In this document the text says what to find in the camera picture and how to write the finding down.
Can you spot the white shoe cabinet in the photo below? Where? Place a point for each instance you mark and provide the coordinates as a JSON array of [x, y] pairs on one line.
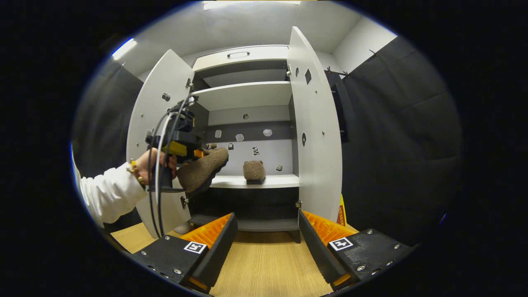
[[247, 95]]

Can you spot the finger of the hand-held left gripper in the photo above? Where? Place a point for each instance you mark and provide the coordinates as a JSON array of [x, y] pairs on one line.
[[179, 148]]

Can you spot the white cabinet drawer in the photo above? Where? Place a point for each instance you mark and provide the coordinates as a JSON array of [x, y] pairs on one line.
[[264, 53]]

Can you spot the brown fluffy shoe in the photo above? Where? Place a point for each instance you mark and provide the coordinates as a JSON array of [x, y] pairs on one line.
[[202, 169], [254, 170]]

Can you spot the black backdrop cloth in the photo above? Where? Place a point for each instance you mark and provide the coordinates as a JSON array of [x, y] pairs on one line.
[[404, 144]]

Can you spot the rectangular ceiling panel light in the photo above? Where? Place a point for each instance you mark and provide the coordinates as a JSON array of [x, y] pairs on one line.
[[251, 4]]

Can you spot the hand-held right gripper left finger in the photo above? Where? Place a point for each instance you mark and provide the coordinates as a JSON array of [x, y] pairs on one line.
[[216, 251]]

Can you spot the white shoe cabinet door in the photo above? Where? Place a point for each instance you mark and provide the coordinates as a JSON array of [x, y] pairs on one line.
[[161, 82], [317, 165]]

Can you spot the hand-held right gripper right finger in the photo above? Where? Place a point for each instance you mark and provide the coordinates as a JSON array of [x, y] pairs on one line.
[[315, 251]]

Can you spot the narrow ceiling strip light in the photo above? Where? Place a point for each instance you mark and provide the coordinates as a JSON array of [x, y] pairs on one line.
[[123, 48]]

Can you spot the yellow book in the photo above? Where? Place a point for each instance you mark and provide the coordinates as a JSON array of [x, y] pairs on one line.
[[342, 210]]

